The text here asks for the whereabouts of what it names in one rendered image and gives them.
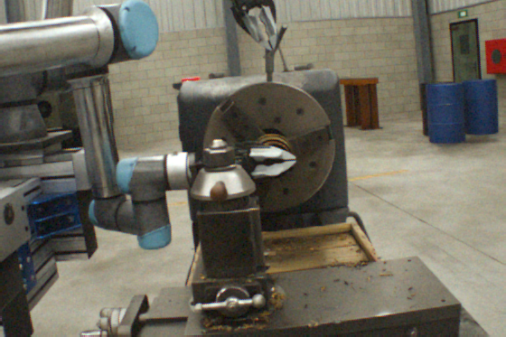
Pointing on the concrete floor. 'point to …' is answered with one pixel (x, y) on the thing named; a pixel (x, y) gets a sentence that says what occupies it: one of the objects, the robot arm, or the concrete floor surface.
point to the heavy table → (361, 102)
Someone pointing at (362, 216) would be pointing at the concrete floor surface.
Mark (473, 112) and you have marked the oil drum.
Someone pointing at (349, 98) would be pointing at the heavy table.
